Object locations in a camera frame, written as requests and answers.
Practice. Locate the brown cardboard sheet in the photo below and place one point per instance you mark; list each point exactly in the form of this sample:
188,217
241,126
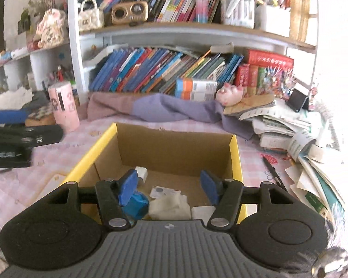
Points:
249,104

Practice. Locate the white charger block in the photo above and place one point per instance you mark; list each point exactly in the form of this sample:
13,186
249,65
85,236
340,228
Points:
142,174

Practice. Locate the row of colourful books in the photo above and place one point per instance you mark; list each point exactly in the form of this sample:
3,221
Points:
150,69

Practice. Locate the messy pile of workbooks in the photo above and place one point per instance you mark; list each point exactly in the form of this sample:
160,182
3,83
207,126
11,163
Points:
307,173

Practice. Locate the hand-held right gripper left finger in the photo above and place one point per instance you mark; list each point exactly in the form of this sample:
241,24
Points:
129,186

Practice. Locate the wooden chessboard box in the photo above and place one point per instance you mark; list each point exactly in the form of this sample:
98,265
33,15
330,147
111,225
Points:
43,113

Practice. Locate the yellow cardboard box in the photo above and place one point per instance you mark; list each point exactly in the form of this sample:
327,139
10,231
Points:
174,150

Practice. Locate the pink cylindrical container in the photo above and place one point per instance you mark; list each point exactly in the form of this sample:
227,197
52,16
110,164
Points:
63,110

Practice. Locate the black phone stand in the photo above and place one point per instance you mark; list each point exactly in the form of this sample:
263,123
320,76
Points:
297,100

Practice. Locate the gold retro radio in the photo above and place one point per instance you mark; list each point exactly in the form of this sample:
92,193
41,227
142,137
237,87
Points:
130,12

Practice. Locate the white paper sheet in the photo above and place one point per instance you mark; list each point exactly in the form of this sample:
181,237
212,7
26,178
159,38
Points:
203,212

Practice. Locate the pastel striped bottle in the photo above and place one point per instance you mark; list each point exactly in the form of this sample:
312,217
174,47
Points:
202,3

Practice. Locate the white desk shelf unit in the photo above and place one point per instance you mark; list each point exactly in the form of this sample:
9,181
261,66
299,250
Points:
75,34

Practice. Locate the grey furry cloth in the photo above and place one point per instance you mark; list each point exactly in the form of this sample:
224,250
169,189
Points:
298,262

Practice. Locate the orange and white box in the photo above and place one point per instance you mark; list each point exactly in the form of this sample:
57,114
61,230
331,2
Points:
198,84
197,96

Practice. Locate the clear pen organizer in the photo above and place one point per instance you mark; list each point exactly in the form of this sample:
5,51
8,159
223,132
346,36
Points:
237,8

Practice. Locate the pink pig plush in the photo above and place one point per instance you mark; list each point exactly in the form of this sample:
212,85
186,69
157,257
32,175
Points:
229,94

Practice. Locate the tan bamboo mat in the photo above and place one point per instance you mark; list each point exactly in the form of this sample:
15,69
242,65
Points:
300,11

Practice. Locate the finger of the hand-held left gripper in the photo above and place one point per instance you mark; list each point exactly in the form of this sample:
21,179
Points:
37,136
8,116

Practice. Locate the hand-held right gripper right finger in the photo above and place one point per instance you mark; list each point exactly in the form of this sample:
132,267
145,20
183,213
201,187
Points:
208,186

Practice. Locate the shelf of thin books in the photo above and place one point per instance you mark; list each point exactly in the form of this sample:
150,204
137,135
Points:
177,0

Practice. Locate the light blue plastic trinket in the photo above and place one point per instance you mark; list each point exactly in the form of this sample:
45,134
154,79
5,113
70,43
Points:
138,205

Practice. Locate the white pen cup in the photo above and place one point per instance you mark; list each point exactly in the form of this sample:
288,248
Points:
274,20

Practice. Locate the black pen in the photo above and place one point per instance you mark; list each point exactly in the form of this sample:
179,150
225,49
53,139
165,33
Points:
274,173

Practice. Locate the small white card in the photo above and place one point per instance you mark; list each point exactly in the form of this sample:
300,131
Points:
166,191

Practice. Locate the floral dressed doll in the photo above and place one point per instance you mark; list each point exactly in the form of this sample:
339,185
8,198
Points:
50,30

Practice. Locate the red boxed book set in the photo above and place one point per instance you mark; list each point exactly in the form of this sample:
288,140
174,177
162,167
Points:
266,63

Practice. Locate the loose white paper sheets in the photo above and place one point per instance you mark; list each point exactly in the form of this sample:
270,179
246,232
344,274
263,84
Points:
11,98

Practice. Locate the dark grey cloth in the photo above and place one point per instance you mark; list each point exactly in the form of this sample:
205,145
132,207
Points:
39,98

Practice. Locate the cream quilted handbag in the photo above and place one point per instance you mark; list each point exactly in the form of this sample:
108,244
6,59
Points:
90,17

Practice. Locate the purple and mauve cloth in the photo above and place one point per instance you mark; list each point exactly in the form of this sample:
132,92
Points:
162,107

